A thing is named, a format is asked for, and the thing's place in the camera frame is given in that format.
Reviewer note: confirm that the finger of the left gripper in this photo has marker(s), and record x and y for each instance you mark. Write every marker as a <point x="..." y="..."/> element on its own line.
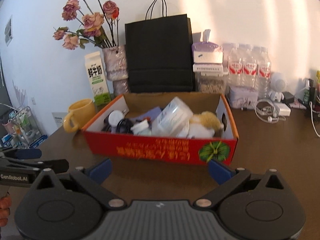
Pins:
<point x="21" y="153"/>
<point x="9" y="166"/>

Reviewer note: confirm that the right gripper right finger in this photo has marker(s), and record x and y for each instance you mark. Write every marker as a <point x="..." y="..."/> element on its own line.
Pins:
<point x="229" y="180"/>

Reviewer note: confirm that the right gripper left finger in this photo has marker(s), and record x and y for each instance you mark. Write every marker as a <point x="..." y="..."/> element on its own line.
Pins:
<point x="89" y="181"/>

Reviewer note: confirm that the white plush alpaca toy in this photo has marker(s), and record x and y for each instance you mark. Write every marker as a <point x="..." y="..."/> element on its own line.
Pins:
<point x="204" y="126"/>

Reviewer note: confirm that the white round lid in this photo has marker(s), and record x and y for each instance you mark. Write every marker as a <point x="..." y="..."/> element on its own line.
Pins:
<point x="115" y="117"/>

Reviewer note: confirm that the white plastic jar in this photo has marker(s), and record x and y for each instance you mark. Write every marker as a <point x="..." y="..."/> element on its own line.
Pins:
<point x="173" y="118"/>

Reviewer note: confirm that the white screw lid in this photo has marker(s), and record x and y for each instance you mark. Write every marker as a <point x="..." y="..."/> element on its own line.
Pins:
<point x="141" y="128"/>

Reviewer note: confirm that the purple knitted cloth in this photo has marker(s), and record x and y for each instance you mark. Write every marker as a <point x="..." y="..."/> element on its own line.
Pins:
<point x="150" y="115"/>

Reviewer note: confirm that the person's hand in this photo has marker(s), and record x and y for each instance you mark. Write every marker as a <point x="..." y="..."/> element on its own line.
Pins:
<point x="5" y="205"/>

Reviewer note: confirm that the yellow ceramic mug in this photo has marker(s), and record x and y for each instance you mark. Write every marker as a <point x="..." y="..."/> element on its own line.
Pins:
<point x="79" y="114"/>

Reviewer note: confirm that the red cardboard box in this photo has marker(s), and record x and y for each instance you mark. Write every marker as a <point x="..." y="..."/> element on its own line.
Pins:
<point x="169" y="149"/>

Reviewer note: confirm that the white earphones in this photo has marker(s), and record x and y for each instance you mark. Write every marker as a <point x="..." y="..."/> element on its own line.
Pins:
<point x="267" y="114"/>

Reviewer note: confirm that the decorated tin box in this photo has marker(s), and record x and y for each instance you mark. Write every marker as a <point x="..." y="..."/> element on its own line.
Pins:
<point x="240" y="97"/>

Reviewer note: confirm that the white charger block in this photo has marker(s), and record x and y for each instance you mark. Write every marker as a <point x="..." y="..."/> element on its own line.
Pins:
<point x="282" y="109"/>

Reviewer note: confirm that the white milk carton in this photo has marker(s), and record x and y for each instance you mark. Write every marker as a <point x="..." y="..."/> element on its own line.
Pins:
<point x="97" y="78"/>

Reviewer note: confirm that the clear nut container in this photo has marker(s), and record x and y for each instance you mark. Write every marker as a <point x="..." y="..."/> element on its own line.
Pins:
<point x="211" y="84"/>

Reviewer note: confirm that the white robot speaker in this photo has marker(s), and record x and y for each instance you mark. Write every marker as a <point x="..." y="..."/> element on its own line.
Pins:
<point x="278" y="85"/>

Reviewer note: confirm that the white flat box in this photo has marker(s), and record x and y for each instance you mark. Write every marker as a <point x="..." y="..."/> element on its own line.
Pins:
<point x="207" y="67"/>

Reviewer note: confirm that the water bottle pack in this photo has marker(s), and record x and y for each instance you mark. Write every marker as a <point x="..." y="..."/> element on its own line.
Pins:
<point x="249" y="66"/>

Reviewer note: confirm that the purple glass vase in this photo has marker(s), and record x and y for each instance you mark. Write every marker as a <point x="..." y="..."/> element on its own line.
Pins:
<point x="116" y="69"/>

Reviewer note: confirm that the black phone stand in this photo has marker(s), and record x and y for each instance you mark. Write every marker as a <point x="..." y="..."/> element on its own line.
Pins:
<point x="310" y="100"/>

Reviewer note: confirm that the snack bag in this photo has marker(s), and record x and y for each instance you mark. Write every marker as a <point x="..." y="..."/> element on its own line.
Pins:
<point x="318" y="81"/>

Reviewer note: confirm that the purple tissue pack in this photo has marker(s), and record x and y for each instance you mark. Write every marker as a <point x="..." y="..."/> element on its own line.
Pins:
<point x="207" y="52"/>

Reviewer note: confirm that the dried pink roses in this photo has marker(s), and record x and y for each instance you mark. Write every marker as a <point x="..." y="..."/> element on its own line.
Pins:
<point x="99" y="24"/>

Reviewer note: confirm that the black paper bag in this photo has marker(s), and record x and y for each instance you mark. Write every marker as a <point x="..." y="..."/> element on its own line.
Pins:
<point x="158" y="53"/>

